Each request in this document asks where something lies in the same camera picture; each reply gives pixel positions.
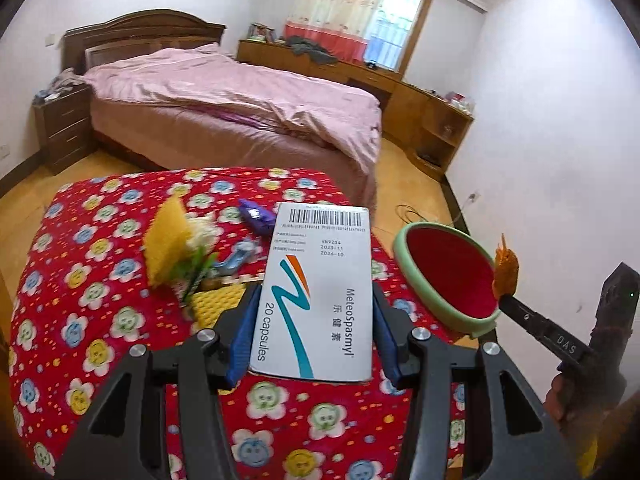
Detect white foam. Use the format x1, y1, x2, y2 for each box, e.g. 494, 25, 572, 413
186, 212, 224, 256

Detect right hand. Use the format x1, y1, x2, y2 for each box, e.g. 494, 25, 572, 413
544, 374, 639, 479

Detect yellow foam net piece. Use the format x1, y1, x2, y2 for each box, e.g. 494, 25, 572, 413
190, 284, 246, 328

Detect bed with pink duvet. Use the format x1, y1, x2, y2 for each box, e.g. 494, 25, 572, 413
82, 44, 381, 208

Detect white medicine box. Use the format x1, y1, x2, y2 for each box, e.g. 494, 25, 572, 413
250, 203, 373, 382

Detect books on desk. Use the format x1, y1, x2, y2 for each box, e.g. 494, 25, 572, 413
247, 23, 277, 44

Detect coiled cable on floor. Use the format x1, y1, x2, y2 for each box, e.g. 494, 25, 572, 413
394, 192, 482, 226

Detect dark wooden headboard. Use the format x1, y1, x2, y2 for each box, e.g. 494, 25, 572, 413
61, 9, 226, 74

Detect green wrapper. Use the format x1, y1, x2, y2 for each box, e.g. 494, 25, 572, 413
171, 252, 218, 308

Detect window with bars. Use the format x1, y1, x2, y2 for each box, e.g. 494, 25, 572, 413
363, 0, 433, 78

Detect red bin with green rim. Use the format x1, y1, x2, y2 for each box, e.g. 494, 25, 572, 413
393, 222, 500, 338

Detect floral curtain with red hem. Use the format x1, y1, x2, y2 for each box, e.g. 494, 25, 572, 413
284, 0, 382, 63

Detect dark wooden nightstand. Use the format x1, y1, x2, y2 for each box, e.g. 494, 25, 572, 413
32, 84, 96, 174

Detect dark clothes on desk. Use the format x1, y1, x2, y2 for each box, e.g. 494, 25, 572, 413
285, 36, 338, 65

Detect yellow foam net sheet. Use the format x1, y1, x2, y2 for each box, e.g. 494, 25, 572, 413
143, 196, 191, 288

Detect purple wrapper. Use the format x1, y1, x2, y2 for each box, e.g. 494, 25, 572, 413
238, 198, 277, 237

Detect blue toothpaste tube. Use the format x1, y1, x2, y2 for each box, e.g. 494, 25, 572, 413
214, 240, 259, 276

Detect orange plastic bag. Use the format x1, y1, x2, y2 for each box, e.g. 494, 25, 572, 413
491, 234, 520, 300

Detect clothes on nightstand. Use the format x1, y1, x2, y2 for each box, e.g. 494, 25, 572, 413
32, 68, 85, 104

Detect items on corner shelf top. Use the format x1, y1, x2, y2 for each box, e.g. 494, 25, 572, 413
444, 91, 475, 115

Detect long wooden desk cabinet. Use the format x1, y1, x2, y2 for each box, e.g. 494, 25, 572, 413
236, 39, 473, 181

